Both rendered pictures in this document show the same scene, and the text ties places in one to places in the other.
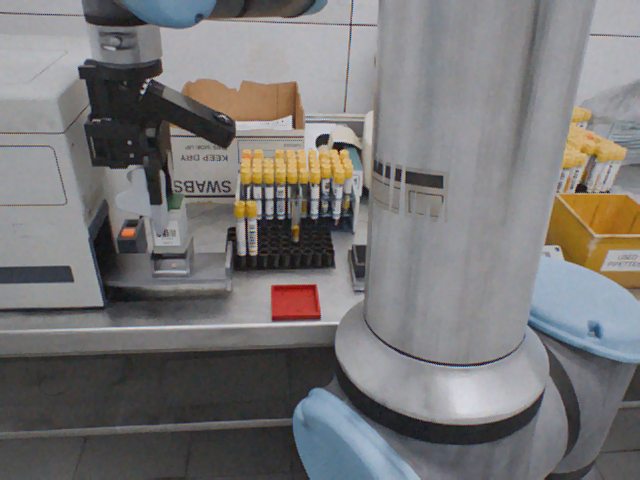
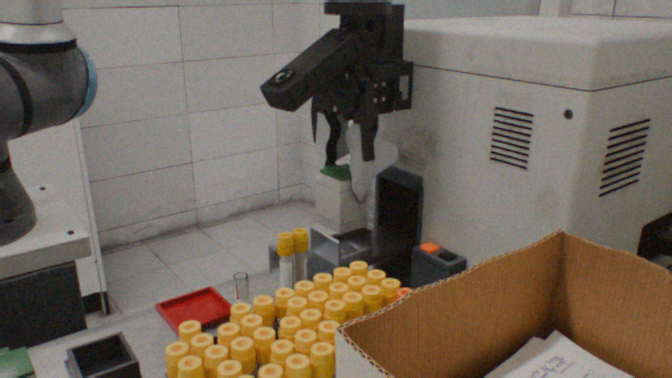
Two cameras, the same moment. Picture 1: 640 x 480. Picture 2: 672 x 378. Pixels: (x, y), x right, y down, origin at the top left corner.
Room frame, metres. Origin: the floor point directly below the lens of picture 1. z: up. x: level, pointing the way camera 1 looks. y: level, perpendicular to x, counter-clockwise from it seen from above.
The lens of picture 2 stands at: (1.11, -0.09, 1.21)
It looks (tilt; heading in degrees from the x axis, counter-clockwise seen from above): 20 degrees down; 151
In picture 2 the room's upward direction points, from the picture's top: straight up
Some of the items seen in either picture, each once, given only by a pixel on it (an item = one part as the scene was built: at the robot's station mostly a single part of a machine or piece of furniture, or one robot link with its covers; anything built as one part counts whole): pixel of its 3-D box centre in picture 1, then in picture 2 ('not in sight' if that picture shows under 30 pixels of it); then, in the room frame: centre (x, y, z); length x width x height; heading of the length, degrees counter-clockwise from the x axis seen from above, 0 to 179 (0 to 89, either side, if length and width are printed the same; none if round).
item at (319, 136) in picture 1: (333, 154); not in sight; (0.99, 0.00, 0.92); 0.24 x 0.12 x 0.10; 8
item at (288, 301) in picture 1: (295, 301); (196, 310); (0.57, 0.04, 0.88); 0.07 x 0.07 x 0.01; 8
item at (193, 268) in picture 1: (157, 262); (355, 243); (0.58, 0.24, 0.92); 0.21 x 0.07 x 0.05; 98
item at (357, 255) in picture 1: (368, 263); (104, 371); (0.65, -0.07, 0.89); 0.09 x 0.05 x 0.04; 5
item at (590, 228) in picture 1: (602, 239); not in sight; (0.72, -0.45, 0.93); 0.13 x 0.13 x 0.10; 7
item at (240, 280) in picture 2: (295, 224); (244, 325); (0.69, 0.05, 0.93); 0.01 x 0.01 x 0.10; 8
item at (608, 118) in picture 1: (614, 116); not in sight; (1.22, -0.67, 0.97); 0.26 x 0.17 x 0.19; 112
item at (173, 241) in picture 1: (169, 224); (341, 198); (0.59, 0.21, 0.98); 0.05 x 0.04 x 0.06; 8
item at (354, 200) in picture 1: (296, 202); not in sight; (0.80, 0.06, 0.91); 0.20 x 0.10 x 0.07; 98
